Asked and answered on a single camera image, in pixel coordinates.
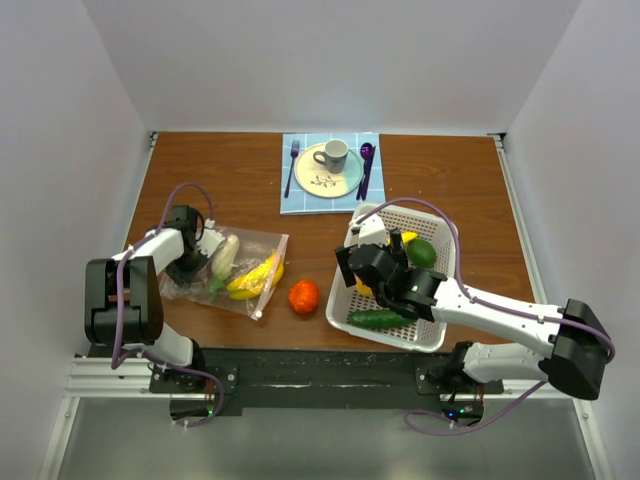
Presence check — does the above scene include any yellow fake banana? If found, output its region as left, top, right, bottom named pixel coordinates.
left=355, top=231, right=418, bottom=297

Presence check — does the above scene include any green felt fake food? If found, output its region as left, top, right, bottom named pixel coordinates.
left=406, top=238, right=437, bottom=269

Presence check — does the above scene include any pale white-green fake vegetable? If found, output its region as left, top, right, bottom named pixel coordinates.
left=208, top=234, right=240, bottom=300

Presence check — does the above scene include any white perforated plastic basket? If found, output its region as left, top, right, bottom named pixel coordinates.
left=326, top=203, right=458, bottom=353

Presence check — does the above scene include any clear zip top bag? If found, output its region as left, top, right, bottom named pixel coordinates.
left=159, top=224, right=289, bottom=320

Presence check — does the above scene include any dark green felt cucumber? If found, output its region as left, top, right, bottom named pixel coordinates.
left=347, top=309, right=415, bottom=330

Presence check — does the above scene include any orange felt fake food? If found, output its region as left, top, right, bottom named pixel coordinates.
left=288, top=280, right=319, bottom=315

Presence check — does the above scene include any small yellow banana bunch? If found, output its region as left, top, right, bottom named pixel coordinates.
left=226, top=251, right=284, bottom=300

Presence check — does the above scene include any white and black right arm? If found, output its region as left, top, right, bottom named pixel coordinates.
left=335, top=231, right=614, bottom=400

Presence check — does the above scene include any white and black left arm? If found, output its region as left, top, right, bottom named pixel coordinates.
left=84, top=205, right=220, bottom=392

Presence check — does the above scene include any purple plastic knife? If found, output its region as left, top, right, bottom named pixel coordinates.
left=356, top=158, right=374, bottom=200

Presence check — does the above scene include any blue checkered placemat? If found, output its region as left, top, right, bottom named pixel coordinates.
left=279, top=131, right=387, bottom=216

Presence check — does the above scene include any cream and teal plate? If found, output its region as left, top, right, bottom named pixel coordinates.
left=294, top=143, right=364, bottom=199

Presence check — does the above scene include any purple plastic spoon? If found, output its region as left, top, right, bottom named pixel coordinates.
left=359, top=142, right=375, bottom=162

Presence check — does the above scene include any grey ceramic mug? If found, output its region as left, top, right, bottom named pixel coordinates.
left=313, top=139, right=349, bottom=174

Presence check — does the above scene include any purple plastic fork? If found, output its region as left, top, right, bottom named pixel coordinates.
left=284, top=139, right=300, bottom=199

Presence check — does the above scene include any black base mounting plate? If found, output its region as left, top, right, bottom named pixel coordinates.
left=149, top=347, right=504, bottom=417

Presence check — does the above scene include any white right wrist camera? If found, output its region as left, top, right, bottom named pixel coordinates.
left=349, top=214, right=387, bottom=247

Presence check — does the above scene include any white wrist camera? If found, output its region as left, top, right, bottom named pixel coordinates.
left=196, top=219, right=226, bottom=258
left=349, top=214, right=387, bottom=247

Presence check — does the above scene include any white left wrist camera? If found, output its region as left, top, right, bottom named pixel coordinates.
left=196, top=219, right=226, bottom=258

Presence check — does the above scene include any aluminium frame rail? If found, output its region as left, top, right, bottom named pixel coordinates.
left=63, top=357, right=570, bottom=400

